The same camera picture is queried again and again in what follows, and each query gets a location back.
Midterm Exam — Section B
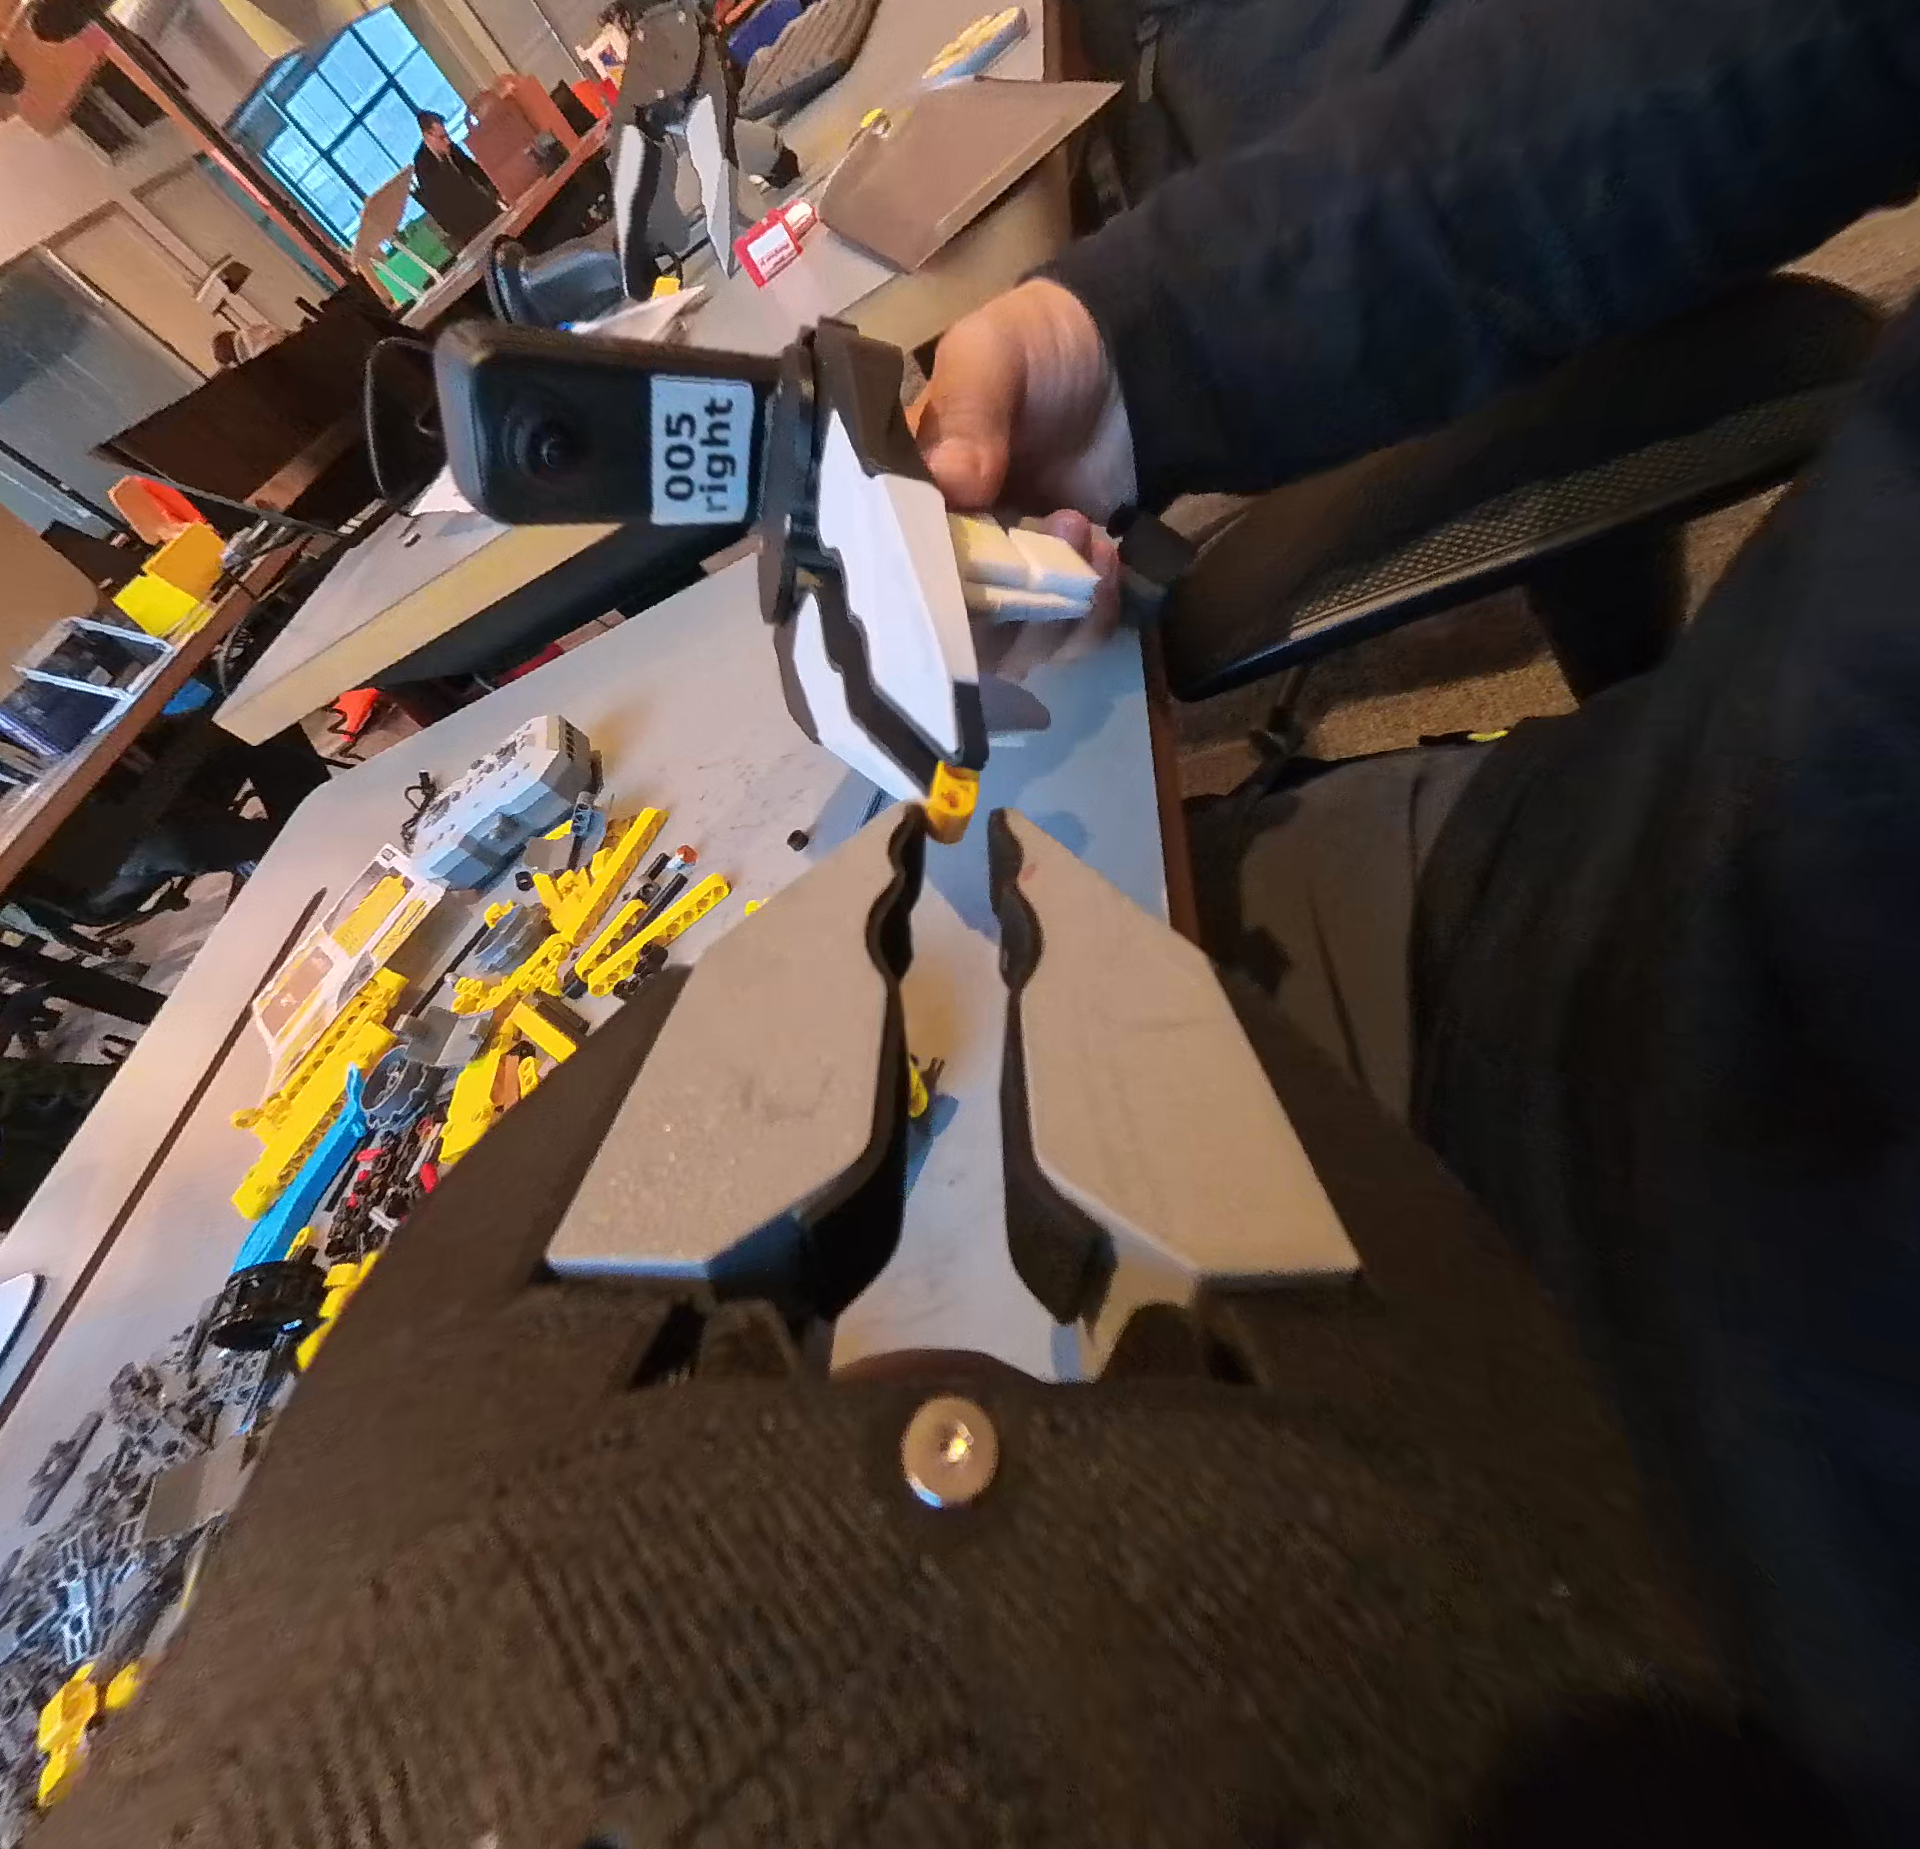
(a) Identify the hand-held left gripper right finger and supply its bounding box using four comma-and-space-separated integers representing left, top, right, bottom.
990, 805, 1364, 1377

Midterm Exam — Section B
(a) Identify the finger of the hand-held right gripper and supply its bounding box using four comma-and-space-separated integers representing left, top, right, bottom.
785, 573, 937, 805
810, 440, 996, 777

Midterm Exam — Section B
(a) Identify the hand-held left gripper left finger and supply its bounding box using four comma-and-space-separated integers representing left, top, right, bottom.
548, 805, 926, 1291

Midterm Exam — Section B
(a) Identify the spread of yellow beams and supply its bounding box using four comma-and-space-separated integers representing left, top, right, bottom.
441, 805, 732, 1164

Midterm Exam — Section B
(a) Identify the person's right forearm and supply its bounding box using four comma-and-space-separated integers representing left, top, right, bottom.
1045, 0, 1920, 506

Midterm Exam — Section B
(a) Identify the grey desk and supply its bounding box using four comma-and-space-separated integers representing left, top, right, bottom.
0, 556, 1169, 1581

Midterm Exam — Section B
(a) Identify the person's right hand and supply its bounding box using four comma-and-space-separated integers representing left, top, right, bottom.
910, 273, 1143, 681

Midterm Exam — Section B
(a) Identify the neighbouring grey table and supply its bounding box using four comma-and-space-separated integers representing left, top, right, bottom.
213, 0, 1080, 749

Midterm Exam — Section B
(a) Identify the black white standing tool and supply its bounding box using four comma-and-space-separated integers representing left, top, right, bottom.
612, 9, 803, 291

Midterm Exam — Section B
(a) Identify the black monitor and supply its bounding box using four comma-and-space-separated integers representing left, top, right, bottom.
96, 291, 441, 534

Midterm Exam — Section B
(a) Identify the grey battery box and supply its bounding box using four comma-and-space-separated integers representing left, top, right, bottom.
403, 717, 598, 889

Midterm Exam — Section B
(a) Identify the pile of black red pieces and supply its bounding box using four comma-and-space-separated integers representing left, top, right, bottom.
308, 1129, 451, 1262

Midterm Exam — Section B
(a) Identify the window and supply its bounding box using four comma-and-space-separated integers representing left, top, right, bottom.
231, 9, 468, 248

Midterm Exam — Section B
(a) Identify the stack of yellow panels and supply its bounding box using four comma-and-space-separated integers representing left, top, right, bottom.
231, 967, 409, 1221

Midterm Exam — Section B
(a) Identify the grey flat panel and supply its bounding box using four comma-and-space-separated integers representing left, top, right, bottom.
810, 77, 1118, 273

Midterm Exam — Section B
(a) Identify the sticker sheet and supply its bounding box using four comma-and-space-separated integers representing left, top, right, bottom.
247, 849, 441, 1047

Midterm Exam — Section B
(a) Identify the blue brick separator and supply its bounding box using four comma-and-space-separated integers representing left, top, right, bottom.
231, 1060, 379, 1269

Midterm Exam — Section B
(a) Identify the black keyboard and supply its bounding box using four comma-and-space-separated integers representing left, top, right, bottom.
739, 0, 886, 117

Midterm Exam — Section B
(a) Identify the yellow bin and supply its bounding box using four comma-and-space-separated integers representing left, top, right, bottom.
121, 521, 231, 629

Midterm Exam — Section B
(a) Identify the person's dark clothing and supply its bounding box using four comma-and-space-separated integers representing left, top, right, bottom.
1187, 0, 1920, 1849

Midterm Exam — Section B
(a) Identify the black wheel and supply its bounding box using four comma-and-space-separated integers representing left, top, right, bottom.
207, 1255, 323, 1355

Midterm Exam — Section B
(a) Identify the clear sign holder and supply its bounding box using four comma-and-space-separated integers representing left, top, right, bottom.
17, 614, 170, 749

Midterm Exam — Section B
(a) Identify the wooden table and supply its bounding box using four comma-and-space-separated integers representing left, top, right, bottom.
0, 533, 299, 889

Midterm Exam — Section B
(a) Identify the pile of grey track links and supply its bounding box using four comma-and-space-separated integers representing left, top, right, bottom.
0, 1329, 257, 1716

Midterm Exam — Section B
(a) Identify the black handle device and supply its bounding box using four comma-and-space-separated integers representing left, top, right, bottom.
489, 235, 623, 333

